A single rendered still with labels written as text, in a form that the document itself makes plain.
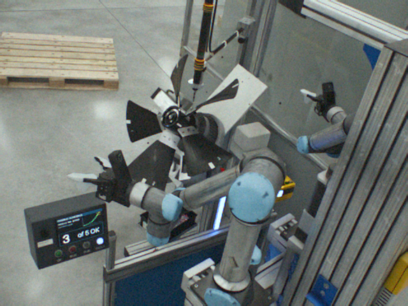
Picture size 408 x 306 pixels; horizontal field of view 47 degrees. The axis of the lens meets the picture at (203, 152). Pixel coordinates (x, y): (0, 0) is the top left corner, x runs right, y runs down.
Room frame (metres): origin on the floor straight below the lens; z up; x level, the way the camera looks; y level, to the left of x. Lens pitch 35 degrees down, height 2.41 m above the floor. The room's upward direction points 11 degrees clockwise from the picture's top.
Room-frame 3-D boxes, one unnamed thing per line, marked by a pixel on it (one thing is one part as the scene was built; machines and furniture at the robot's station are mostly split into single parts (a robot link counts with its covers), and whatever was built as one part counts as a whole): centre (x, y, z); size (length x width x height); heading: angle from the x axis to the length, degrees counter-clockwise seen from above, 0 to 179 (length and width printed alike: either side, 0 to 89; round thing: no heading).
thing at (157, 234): (1.09, 0.09, 1.34); 0.11 x 0.08 x 0.11; 162
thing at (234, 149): (2.31, -0.28, 0.85); 0.36 x 0.24 x 0.03; 37
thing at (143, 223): (1.62, 0.11, 0.85); 0.22 x 0.17 x 0.07; 143
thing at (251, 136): (2.39, -0.25, 0.92); 0.17 x 0.16 x 0.11; 127
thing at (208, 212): (2.19, -0.09, 0.58); 0.09 x 0.05 x 1.15; 37
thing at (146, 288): (1.54, -0.05, 0.45); 0.82 x 0.02 x 0.66; 127
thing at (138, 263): (1.54, -0.05, 0.82); 0.90 x 0.04 x 0.08; 127
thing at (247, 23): (2.48, -0.10, 1.53); 0.10 x 0.07 x 0.09; 162
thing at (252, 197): (0.99, -0.16, 1.41); 0.15 x 0.12 x 0.55; 162
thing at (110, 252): (1.27, 0.29, 0.96); 0.03 x 0.03 x 0.20; 37
